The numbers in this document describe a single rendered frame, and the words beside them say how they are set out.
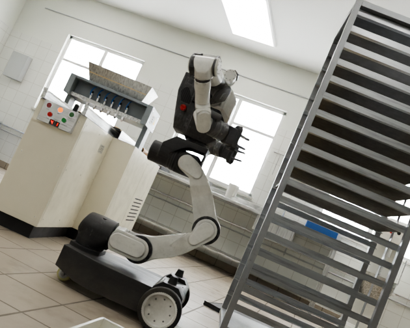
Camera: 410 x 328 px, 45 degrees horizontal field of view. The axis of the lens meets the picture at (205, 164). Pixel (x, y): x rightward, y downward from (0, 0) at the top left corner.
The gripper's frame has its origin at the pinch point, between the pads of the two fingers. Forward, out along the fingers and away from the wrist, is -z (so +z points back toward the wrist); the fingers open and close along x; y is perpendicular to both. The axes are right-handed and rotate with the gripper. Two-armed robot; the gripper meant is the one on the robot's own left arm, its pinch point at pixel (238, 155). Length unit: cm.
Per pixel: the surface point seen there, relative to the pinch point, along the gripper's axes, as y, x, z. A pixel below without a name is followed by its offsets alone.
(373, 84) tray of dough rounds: -7, 54, -60
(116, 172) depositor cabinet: 42, -36, 120
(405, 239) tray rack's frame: 2, -12, -98
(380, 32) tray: -9, 81, -53
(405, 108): -6, 46, -78
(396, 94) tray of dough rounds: 0, 54, -70
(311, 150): -22, 10, -49
